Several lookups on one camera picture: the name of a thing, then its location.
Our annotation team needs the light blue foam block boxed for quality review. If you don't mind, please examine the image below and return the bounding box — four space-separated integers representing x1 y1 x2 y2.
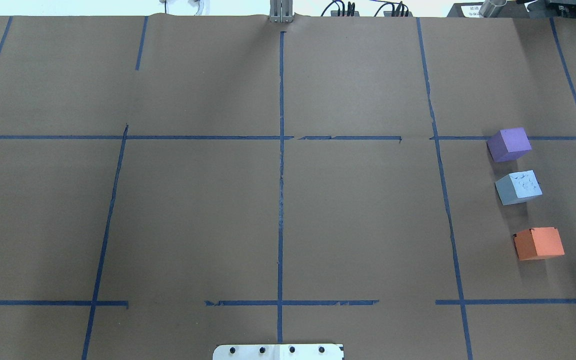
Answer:
494 170 543 206

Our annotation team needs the purple foam block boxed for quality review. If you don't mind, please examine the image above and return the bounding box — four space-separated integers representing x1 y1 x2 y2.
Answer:
486 127 532 163

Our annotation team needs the orange foam block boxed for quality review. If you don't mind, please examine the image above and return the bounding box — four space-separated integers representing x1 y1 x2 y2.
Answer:
513 227 565 261

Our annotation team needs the metal cup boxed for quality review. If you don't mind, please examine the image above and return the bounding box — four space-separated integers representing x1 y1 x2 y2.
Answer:
478 0 508 18

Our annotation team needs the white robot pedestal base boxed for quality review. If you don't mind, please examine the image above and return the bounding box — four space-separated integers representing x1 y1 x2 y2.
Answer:
212 343 345 360

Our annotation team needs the aluminium frame post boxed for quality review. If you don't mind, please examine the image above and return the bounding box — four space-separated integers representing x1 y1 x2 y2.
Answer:
269 0 295 24

